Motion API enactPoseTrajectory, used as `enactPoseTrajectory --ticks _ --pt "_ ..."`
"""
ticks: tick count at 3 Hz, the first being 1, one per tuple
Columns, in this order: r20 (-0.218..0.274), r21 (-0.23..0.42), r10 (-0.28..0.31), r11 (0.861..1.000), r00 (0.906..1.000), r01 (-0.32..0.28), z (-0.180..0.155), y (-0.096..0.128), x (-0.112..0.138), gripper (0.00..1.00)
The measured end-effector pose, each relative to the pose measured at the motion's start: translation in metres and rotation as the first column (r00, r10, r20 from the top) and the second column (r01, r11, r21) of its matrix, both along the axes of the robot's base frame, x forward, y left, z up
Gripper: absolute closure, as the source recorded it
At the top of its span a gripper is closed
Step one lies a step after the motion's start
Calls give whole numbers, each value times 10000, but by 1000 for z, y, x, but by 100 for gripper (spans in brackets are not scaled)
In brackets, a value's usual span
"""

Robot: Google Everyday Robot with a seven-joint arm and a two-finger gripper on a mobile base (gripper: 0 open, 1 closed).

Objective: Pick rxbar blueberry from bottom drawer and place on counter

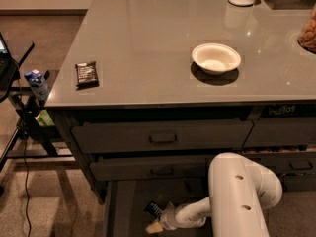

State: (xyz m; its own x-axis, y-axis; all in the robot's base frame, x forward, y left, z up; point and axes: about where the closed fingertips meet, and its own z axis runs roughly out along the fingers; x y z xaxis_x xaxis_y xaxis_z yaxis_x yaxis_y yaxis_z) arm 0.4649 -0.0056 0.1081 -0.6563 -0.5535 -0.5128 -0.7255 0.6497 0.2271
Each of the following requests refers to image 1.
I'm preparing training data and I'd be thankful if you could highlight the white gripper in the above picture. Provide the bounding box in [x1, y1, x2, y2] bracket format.
[145, 201, 178, 234]

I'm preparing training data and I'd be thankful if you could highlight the dark snack bar on counter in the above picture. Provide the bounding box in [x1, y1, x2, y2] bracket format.
[75, 61, 99, 88]

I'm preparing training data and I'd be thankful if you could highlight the top left drawer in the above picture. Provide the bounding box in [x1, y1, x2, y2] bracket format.
[71, 119, 253, 154]

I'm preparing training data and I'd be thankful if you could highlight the white bowl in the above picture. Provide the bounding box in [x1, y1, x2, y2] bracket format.
[192, 43, 241, 75]

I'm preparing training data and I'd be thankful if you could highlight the dark counter cabinet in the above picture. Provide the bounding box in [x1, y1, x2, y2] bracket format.
[47, 0, 316, 196]

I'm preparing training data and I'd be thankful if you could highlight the middle right drawer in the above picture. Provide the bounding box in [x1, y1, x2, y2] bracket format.
[245, 151, 316, 175]

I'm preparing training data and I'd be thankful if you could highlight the black side stand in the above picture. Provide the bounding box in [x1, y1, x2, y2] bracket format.
[0, 39, 71, 169]

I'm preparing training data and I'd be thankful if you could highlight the green packet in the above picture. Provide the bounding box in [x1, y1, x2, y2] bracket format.
[36, 110, 54, 127]

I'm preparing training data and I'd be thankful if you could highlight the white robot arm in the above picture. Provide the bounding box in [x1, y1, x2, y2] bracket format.
[146, 153, 282, 237]

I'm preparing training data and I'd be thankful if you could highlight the blue rxbar blueberry bar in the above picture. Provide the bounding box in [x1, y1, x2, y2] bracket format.
[144, 201, 163, 219]

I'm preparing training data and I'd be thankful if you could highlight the open bottom drawer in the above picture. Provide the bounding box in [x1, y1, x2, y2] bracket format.
[103, 178, 214, 237]

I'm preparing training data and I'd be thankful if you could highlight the bottom right drawer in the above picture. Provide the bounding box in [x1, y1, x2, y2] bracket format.
[281, 176, 316, 192]

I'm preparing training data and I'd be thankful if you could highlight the middle left drawer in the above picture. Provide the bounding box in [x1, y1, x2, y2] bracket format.
[90, 155, 212, 181]

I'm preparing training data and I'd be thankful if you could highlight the black cable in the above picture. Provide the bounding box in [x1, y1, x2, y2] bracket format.
[13, 59, 33, 237]

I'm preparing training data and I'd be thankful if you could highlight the jar of nuts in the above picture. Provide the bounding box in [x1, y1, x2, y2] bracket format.
[297, 4, 316, 53]

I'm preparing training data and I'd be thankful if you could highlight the top right drawer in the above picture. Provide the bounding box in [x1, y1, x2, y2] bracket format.
[244, 118, 316, 147]

